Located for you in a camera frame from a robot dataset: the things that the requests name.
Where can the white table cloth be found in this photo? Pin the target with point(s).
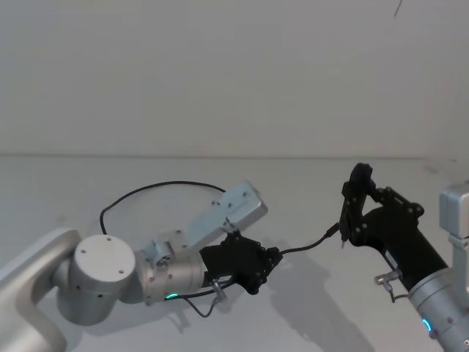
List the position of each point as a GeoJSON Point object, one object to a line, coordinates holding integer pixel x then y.
{"type": "Point", "coordinates": [329, 315]}

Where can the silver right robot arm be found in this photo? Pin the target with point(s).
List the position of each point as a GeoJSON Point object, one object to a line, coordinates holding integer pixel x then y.
{"type": "Point", "coordinates": [439, 300]}

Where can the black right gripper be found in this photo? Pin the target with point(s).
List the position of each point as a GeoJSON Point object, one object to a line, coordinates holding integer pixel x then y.
{"type": "Point", "coordinates": [399, 242]}

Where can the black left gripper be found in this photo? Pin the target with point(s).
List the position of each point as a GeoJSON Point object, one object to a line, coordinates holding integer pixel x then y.
{"type": "Point", "coordinates": [234, 260]}

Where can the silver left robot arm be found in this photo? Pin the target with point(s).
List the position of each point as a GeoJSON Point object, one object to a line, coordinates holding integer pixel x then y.
{"type": "Point", "coordinates": [99, 271]}

